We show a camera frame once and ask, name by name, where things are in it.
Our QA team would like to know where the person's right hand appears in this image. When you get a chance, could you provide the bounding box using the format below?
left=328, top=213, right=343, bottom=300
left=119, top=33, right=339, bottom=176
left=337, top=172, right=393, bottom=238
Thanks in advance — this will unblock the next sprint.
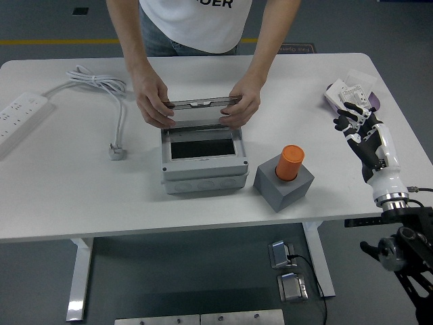
left=131, top=67, right=177, bottom=129

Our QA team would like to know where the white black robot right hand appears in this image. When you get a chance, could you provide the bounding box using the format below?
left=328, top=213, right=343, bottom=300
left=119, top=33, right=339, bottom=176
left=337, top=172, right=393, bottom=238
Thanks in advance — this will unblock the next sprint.
left=333, top=101, right=410, bottom=200

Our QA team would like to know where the person's left hand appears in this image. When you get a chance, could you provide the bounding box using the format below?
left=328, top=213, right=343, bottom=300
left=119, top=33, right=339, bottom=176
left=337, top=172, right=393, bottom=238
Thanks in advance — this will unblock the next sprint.
left=219, top=76, right=267, bottom=129

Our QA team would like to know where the smoky transparent box lid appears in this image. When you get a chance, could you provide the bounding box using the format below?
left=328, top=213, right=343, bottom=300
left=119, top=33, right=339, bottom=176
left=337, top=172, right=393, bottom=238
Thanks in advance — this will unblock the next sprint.
left=162, top=95, right=244, bottom=129

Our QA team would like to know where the orange cylinder battery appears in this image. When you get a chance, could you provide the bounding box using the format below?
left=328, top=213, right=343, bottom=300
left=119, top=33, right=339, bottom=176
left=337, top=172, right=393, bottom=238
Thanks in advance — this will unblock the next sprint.
left=274, top=144, right=305, bottom=182

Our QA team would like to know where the grey electrical junction box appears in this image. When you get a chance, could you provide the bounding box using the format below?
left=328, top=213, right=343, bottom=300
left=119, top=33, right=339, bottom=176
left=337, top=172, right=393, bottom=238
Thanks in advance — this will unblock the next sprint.
left=160, top=120, right=250, bottom=194

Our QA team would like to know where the silver floor socket box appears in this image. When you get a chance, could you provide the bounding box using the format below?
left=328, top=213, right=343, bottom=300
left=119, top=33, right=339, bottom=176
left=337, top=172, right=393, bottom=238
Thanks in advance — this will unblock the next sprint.
left=277, top=272, right=309, bottom=303
left=268, top=239, right=298, bottom=269

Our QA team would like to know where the black table control panel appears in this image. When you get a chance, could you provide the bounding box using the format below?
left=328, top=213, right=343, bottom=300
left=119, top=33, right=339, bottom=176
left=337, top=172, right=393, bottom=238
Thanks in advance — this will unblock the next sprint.
left=344, top=216, right=385, bottom=228

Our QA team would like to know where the purple plastic tray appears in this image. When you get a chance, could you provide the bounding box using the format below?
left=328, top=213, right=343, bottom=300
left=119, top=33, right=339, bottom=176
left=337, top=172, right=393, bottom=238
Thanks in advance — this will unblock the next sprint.
left=324, top=84, right=383, bottom=116

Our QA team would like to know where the dark floor sign mat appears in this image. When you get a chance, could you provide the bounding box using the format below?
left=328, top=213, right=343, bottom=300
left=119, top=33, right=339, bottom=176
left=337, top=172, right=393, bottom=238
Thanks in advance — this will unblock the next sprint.
left=279, top=43, right=317, bottom=55

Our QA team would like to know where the white printed socket panel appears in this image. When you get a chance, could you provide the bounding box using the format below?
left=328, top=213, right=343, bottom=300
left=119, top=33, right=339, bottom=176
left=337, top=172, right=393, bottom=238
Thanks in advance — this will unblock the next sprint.
left=339, top=83, right=369, bottom=109

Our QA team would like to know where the person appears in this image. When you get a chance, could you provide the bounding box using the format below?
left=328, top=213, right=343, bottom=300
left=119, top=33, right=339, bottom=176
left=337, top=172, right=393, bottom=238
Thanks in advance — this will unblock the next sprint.
left=138, top=0, right=254, bottom=57

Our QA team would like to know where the grey cube holder block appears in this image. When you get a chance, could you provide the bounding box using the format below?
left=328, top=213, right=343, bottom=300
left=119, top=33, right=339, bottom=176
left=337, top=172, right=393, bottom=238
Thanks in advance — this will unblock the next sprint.
left=252, top=158, right=315, bottom=213

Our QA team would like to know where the white square cover plate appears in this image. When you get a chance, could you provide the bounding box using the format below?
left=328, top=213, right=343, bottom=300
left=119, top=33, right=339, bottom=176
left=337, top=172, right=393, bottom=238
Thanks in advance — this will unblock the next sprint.
left=344, top=68, right=378, bottom=94

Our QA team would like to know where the white power strip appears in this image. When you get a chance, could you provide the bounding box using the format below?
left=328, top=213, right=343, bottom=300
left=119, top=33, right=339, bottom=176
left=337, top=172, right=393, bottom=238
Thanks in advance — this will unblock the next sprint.
left=0, top=91, right=54, bottom=157

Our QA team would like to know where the white power cord with plug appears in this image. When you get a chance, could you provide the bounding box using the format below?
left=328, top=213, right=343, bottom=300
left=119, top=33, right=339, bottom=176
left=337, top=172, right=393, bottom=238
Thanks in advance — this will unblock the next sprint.
left=42, top=65, right=129, bottom=161

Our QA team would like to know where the black floor cable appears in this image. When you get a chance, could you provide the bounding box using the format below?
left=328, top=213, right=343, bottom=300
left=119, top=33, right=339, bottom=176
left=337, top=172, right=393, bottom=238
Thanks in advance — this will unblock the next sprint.
left=287, top=253, right=328, bottom=325

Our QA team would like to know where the grey metal base plate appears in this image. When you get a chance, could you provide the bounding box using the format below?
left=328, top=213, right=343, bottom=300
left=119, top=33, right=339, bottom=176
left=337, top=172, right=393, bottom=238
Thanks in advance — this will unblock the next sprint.
left=114, top=314, right=201, bottom=325
left=200, top=309, right=285, bottom=325

